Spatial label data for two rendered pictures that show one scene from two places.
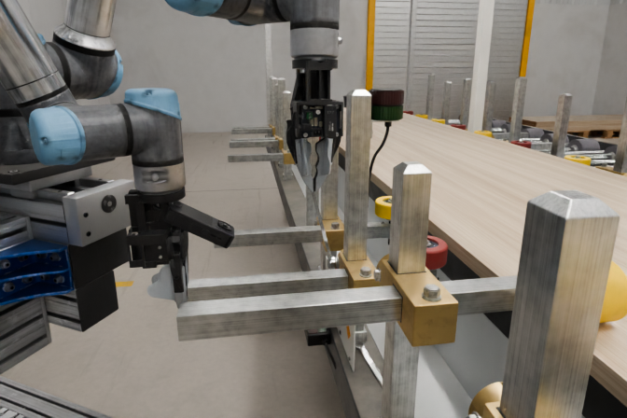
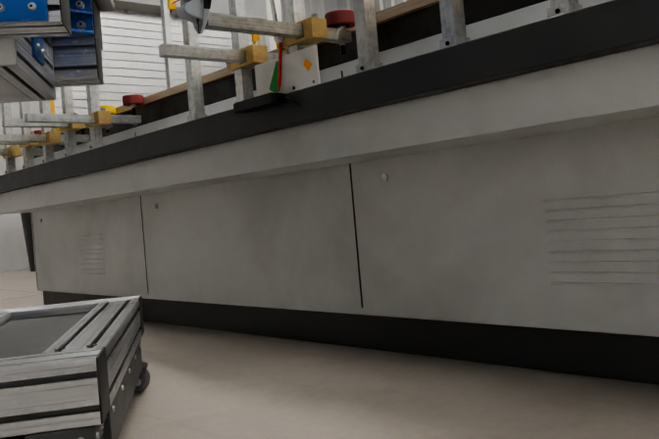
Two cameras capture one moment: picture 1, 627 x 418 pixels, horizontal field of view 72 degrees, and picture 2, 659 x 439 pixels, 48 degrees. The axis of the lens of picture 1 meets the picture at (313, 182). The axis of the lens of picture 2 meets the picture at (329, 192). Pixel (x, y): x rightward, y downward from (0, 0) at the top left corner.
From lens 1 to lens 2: 1.48 m
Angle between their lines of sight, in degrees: 36
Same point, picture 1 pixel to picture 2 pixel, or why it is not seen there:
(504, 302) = not seen: outside the picture
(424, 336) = not seen: outside the picture
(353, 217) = not seen: outside the picture
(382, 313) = not seen: outside the picture
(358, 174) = not seen: outside the picture
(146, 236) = not seen: outside the picture
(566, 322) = not seen: outside the picture
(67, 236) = not seen: outside the picture
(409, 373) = (372, 17)
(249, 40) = not seen: outside the picture
